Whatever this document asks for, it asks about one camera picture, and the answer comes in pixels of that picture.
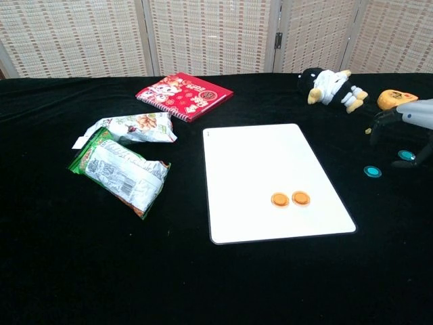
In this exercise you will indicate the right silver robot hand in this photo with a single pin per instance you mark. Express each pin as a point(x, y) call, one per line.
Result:
point(419, 113)

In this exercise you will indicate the teal disc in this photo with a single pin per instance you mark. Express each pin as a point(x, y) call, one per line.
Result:
point(372, 171)
point(406, 155)

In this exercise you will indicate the orange disc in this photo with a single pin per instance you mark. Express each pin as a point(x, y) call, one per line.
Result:
point(300, 198)
point(280, 199)

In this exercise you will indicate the yellow tape measure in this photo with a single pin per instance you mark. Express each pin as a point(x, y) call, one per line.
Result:
point(392, 98)

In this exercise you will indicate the woven folding screen panel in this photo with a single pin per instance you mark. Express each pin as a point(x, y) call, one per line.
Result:
point(395, 34)
point(314, 34)
point(67, 34)
point(209, 34)

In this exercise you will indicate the black and white plush toy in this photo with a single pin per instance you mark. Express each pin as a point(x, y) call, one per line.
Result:
point(333, 86)

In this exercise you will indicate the metal screen hinge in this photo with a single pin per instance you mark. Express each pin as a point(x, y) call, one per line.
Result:
point(278, 40)

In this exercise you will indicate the white magnetic board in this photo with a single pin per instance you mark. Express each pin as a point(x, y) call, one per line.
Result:
point(243, 162)

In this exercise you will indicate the red spiral notebook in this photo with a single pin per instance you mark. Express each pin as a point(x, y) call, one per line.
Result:
point(182, 93)

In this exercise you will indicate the white snack bag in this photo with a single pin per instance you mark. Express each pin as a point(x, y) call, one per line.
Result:
point(142, 127)

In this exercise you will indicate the green snack bag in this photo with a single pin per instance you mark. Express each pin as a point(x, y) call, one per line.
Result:
point(118, 172)

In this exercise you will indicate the black velvet tablecloth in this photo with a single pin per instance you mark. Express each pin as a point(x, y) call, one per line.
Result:
point(50, 254)

